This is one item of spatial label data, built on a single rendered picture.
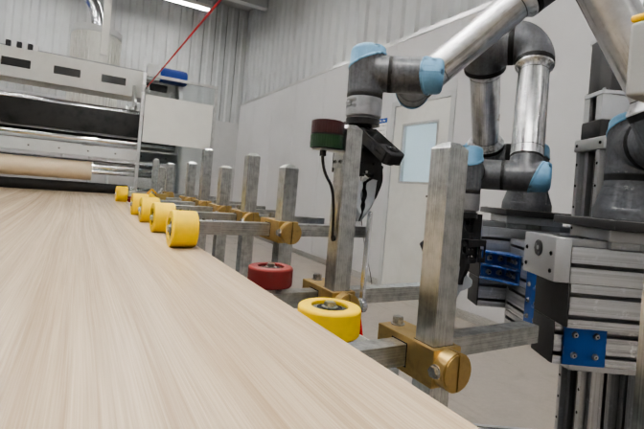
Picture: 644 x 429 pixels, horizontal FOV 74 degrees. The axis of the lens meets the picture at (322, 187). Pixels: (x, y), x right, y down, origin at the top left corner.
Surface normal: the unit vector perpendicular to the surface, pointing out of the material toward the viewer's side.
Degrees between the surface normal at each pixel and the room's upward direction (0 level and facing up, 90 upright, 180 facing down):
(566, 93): 90
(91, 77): 90
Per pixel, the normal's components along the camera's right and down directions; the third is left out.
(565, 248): -0.01, 0.00
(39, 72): 0.50, 0.04
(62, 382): 0.08, -1.00
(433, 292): -0.86, -0.07
